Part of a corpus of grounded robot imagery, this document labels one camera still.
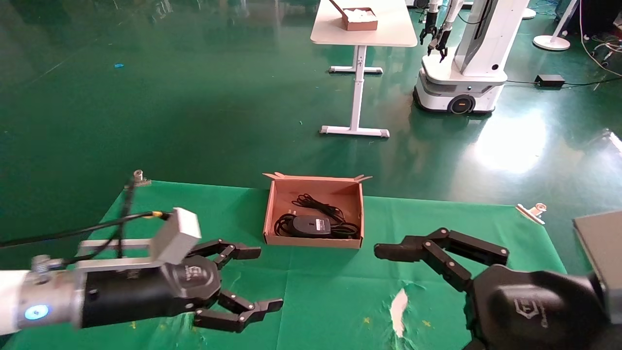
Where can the brown box with white contents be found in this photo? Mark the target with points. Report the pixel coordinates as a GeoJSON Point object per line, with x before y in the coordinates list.
{"type": "Point", "coordinates": [362, 24]}

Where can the black floor power brick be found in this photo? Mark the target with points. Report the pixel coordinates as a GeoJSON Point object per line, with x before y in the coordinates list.
{"type": "Point", "coordinates": [549, 80]}

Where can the white standing fan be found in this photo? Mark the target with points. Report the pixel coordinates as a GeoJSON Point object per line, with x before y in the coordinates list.
{"type": "Point", "coordinates": [551, 43]}

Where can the metal cloth clip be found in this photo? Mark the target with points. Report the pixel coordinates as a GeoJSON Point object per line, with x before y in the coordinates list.
{"type": "Point", "coordinates": [529, 213]}
{"type": "Point", "coordinates": [139, 177]}

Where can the open brown cardboard box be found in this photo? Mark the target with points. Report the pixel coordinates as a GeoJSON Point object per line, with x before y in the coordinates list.
{"type": "Point", "coordinates": [350, 194]}

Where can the distant robot arm with gripper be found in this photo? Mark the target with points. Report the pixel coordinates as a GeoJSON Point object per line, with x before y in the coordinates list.
{"type": "Point", "coordinates": [428, 29]}
{"type": "Point", "coordinates": [441, 44]}

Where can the white wheeled robot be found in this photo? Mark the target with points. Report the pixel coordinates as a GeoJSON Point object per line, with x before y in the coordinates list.
{"type": "Point", "coordinates": [481, 48]}

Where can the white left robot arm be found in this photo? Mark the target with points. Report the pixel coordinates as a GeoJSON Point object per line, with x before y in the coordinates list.
{"type": "Point", "coordinates": [48, 301]}

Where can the white pedestal table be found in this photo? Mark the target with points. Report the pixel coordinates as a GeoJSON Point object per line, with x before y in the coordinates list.
{"type": "Point", "coordinates": [384, 29]}

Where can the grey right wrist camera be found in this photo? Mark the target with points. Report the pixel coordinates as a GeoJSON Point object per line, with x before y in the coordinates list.
{"type": "Point", "coordinates": [602, 248]}

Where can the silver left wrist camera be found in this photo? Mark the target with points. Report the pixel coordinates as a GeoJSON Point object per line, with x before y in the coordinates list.
{"type": "Point", "coordinates": [177, 236]}

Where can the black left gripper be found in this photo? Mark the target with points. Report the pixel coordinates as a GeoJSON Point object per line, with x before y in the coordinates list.
{"type": "Point", "coordinates": [146, 294]}

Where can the green table cloth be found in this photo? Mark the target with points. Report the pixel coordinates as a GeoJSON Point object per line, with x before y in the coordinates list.
{"type": "Point", "coordinates": [316, 291]}

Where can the metal camera bracket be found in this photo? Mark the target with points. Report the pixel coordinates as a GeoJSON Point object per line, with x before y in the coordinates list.
{"type": "Point", "coordinates": [121, 263]}

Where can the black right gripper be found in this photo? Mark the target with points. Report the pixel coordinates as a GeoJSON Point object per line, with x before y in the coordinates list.
{"type": "Point", "coordinates": [534, 311]}

